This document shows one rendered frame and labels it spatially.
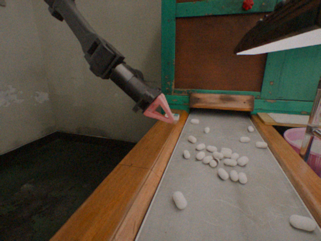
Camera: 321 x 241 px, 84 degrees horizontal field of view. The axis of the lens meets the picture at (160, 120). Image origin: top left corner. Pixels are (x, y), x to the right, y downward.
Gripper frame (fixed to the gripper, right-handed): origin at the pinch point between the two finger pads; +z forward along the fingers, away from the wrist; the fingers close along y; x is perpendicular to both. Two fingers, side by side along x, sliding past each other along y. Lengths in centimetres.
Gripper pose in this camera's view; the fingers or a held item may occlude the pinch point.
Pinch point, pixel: (170, 119)
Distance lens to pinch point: 48.8
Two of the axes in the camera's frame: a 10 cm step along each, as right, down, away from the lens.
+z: 7.4, 6.7, -0.1
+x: -6.1, 6.8, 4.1
